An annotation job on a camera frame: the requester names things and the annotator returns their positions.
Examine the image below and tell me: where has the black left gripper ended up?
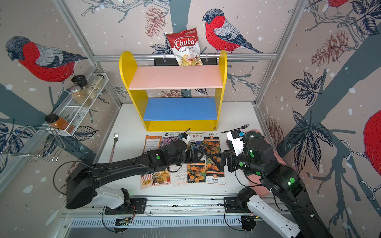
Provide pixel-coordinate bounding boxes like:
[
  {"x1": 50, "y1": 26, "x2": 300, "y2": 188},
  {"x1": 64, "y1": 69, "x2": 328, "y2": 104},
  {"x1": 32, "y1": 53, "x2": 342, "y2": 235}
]
[{"x1": 168, "y1": 148, "x2": 205, "y2": 167}]

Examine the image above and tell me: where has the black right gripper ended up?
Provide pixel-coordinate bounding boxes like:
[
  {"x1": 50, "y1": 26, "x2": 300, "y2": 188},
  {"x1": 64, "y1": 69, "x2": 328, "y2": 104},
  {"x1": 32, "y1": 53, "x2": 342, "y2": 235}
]
[{"x1": 209, "y1": 146, "x2": 265, "y2": 177}]

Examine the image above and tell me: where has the hidden orange flower seed bag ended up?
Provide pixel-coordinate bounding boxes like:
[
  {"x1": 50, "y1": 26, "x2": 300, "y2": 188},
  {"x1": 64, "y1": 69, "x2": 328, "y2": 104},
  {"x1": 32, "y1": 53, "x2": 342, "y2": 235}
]
[{"x1": 187, "y1": 164, "x2": 206, "y2": 183}]

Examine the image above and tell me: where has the orange flower seed bag top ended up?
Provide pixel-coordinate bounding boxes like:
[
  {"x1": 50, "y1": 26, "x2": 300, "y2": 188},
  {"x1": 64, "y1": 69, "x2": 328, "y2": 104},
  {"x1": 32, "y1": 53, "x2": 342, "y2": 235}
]
[{"x1": 203, "y1": 132, "x2": 221, "y2": 154}]

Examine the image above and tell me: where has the blue flower seed bag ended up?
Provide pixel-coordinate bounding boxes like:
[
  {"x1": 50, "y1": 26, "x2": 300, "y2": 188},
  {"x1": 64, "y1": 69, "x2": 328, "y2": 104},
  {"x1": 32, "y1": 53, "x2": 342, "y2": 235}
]
[{"x1": 190, "y1": 132, "x2": 204, "y2": 153}]

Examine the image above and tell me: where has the white text seed bag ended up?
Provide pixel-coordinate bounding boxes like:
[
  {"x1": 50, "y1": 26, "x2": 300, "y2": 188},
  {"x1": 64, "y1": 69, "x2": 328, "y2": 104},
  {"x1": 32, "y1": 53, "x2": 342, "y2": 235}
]
[{"x1": 170, "y1": 164, "x2": 188, "y2": 188}]

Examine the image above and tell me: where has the purple flower seed bag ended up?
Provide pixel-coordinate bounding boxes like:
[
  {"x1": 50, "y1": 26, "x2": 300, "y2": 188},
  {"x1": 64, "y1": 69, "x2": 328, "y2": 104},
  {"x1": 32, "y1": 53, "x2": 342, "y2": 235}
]
[{"x1": 159, "y1": 132, "x2": 179, "y2": 148}]

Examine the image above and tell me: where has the market stall bag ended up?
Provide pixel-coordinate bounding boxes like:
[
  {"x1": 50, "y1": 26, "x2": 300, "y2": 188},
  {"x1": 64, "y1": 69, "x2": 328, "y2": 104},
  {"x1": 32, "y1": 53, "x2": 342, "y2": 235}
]
[
  {"x1": 152, "y1": 170, "x2": 172, "y2": 186},
  {"x1": 140, "y1": 174, "x2": 153, "y2": 190}
]

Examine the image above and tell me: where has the orange white seed bag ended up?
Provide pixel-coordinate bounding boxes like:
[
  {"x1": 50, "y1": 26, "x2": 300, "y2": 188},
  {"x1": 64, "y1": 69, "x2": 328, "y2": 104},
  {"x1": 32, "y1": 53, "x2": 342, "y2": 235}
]
[{"x1": 143, "y1": 135, "x2": 162, "y2": 153}]

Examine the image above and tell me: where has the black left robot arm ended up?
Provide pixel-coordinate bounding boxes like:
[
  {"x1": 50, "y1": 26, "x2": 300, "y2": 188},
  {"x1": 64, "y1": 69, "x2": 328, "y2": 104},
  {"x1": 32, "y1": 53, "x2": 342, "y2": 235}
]
[{"x1": 66, "y1": 140, "x2": 204, "y2": 210}]

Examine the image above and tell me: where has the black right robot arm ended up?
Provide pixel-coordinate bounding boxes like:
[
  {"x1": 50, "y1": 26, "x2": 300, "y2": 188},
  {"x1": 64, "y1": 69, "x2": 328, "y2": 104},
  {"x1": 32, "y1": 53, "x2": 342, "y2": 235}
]
[{"x1": 220, "y1": 129, "x2": 332, "y2": 238}]

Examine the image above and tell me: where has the yellow two-tier shelf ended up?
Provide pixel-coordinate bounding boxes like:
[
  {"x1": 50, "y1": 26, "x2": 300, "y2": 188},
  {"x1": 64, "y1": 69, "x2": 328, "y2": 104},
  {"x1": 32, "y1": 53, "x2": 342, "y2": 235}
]
[{"x1": 119, "y1": 51, "x2": 228, "y2": 131}]

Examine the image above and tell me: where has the red Chuba chips bag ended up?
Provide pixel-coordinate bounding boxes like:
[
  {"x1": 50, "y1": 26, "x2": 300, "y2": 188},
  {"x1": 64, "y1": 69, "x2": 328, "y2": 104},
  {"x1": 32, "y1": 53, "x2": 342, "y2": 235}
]
[{"x1": 167, "y1": 28, "x2": 202, "y2": 66}]

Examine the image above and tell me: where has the black plastic fork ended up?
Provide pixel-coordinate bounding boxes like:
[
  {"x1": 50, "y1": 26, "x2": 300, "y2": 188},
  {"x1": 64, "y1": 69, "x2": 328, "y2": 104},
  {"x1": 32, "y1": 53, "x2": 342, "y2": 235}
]
[{"x1": 222, "y1": 124, "x2": 250, "y2": 134}]

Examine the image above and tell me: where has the pink tray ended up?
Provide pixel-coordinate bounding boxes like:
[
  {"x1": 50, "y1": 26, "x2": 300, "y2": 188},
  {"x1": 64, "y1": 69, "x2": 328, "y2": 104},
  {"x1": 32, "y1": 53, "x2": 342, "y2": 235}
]
[{"x1": 225, "y1": 129, "x2": 286, "y2": 197}]

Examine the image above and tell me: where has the clear spice jar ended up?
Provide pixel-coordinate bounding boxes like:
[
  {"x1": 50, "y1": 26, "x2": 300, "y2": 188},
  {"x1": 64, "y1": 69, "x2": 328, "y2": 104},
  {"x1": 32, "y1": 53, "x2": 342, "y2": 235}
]
[{"x1": 90, "y1": 74, "x2": 104, "y2": 90}]

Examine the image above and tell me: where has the silver lid spice jar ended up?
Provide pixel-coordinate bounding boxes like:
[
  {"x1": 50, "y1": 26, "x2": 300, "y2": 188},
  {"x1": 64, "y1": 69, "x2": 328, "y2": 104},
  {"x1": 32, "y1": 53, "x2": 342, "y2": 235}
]
[{"x1": 69, "y1": 85, "x2": 91, "y2": 108}]

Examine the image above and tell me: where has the black lid spice jar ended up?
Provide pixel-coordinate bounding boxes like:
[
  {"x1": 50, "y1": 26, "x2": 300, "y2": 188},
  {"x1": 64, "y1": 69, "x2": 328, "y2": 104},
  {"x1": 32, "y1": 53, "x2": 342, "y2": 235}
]
[{"x1": 71, "y1": 75, "x2": 96, "y2": 100}]

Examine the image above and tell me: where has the orange sauce jar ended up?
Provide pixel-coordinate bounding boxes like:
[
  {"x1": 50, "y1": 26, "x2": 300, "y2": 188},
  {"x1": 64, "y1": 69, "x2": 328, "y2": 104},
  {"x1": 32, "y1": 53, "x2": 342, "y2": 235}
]
[{"x1": 45, "y1": 114, "x2": 74, "y2": 133}]

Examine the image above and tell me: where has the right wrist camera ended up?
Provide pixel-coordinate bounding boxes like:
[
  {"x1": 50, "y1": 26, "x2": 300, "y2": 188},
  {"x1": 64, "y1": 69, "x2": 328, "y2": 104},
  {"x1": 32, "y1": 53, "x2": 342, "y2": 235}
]
[{"x1": 227, "y1": 129, "x2": 245, "y2": 156}]

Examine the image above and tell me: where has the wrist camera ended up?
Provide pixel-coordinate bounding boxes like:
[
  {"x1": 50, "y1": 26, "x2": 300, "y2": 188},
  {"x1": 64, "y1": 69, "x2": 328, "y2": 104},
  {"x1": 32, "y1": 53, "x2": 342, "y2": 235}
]
[
  {"x1": 179, "y1": 132, "x2": 191, "y2": 146},
  {"x1": 227, "y1": 129, "x2": 245, "y2": 156}
]

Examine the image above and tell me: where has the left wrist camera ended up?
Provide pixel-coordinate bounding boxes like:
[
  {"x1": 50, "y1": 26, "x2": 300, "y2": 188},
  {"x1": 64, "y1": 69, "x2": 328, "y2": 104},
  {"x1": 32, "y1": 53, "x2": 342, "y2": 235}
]
[{"x1": 179, "y1": 132, "x2": 191, "y2": 146}]

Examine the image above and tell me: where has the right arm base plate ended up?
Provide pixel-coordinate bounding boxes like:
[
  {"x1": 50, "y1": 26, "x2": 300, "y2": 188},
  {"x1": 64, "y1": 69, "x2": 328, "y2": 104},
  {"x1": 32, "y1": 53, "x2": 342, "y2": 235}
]
[{"x1": 223, "y1": 197, "x2": 252, "y2": 213}]

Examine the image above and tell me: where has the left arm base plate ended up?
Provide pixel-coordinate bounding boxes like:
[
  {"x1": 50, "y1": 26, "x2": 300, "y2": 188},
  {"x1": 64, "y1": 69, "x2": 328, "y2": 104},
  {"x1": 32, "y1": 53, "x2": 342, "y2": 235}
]
[{"x1": 104, "y1": 198, "x2": 147, "y2": 215}]

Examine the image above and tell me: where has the silver fork pink handle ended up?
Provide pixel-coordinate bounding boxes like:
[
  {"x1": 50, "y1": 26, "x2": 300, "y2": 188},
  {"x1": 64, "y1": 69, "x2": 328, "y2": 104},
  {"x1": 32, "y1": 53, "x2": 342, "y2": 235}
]
[{"x1": 109, "y1": 133, "x2": 119, "y2": 163}]

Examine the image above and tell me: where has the black wall bracket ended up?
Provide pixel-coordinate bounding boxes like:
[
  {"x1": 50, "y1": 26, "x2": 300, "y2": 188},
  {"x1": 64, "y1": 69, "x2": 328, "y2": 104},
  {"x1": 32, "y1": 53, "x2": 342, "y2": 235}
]
[{"x1": 154, "y1": 58, "x2": 218, "y2": 66}]

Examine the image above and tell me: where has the white wire spice rack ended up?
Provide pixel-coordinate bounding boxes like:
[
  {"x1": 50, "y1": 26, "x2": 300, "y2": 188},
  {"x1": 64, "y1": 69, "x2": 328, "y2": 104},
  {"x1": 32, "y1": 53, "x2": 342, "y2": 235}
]
[{"x1": 45, "y1": 72, "x2": 109, "y2": 136}]

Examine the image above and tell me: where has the chrome wire hook rack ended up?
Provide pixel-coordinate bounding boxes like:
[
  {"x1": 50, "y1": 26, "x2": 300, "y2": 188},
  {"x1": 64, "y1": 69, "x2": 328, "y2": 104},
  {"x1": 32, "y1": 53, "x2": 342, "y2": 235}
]
[{"x1": 1, "y1": 125, "x2": 65, "y2": 167}]

